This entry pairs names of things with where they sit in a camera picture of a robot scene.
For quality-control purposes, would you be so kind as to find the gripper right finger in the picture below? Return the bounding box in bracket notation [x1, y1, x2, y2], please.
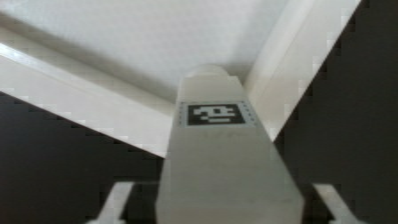
[303, 183, 370, 224]

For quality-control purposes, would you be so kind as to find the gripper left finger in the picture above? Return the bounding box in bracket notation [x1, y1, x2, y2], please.
[86, 180, 161, 224]

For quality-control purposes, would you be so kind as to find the white desk top tray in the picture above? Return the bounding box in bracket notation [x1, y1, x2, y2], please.
[0, 0, 365, 154]

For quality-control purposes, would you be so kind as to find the white desk leg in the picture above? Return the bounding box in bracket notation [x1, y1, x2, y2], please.
[157, 65, 305, 224]

